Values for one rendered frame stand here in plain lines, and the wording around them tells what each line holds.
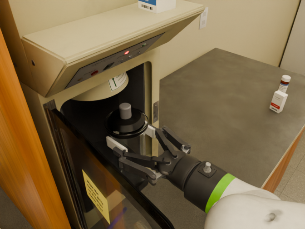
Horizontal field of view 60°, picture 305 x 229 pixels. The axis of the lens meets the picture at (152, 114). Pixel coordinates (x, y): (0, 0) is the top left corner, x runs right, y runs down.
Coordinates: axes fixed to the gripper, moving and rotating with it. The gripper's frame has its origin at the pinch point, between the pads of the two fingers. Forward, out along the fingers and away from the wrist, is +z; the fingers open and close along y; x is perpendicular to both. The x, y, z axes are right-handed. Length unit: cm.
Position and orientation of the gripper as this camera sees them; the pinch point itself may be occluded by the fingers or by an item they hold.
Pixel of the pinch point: (128, 135)
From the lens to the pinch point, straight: 67.8
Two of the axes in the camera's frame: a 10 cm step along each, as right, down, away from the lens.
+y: -6.7, 4.5, -5.9
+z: -7.4, -4.1, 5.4
